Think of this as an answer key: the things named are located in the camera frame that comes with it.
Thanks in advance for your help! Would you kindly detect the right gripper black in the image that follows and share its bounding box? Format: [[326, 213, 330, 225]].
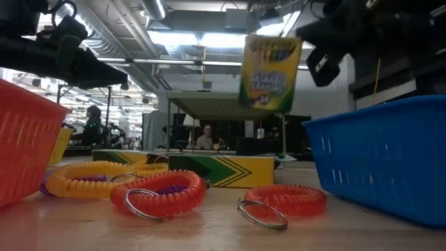
[[295, 0, 415, 87]]

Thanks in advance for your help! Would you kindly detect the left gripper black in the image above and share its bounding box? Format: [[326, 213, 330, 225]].
[[24, 34, 129, 90]]

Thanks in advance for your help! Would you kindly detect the Crayola colored pencils box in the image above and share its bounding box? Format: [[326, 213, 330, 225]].
[[238, 34, 303, 114]]

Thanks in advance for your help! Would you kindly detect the red plastic basket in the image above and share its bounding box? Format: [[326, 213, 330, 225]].
[[0, 78, 72, 210]]

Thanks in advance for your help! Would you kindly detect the yellow coil wristband keyring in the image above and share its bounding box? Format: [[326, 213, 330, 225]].
[[45, 160, 144, 200], [130, 155, 171, 178]]

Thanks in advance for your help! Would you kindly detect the blue plastic basket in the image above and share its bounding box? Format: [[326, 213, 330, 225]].
[[302, 94, 446, 229]]

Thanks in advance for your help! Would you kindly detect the red coil wristband keyring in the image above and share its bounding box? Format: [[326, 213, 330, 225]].
[[237, 184, 329, 231], [109, 169, 209, 222]]

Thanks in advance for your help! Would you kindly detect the person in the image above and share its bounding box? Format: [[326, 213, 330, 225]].
[[195, 124, 224, 151], [71, 105, 105, 146]]

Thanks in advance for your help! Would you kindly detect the long ceiling light bar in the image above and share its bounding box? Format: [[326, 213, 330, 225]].
[[95, 57, 309, 70]]

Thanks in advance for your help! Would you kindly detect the grey covered cabinet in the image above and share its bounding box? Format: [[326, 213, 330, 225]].
[[141, 110, 168, 151]]

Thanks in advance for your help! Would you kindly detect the yellow plastic basket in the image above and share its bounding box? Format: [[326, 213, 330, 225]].
[[48, 128, 73, 166]]

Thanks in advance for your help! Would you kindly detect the white lamp shade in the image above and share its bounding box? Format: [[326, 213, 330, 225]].
[[183, 114, 201, 128]]

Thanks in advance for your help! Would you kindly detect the green perforated metal shelf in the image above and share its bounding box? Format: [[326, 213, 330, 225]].
[[166, 91, 287, 161]]

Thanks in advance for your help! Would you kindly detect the black metal frame rig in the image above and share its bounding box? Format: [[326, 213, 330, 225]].
[[57, 83, 112, 147]]

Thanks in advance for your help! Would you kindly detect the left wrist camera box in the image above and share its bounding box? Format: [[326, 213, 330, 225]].
[[36, 15, 89, 46]]

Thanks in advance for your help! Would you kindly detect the yellow hanging cable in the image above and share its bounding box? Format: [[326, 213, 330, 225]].
[[372, 58, 381, 96]]

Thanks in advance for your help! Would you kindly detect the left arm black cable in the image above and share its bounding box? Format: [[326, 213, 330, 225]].
[[52, 0, 78, 27]]

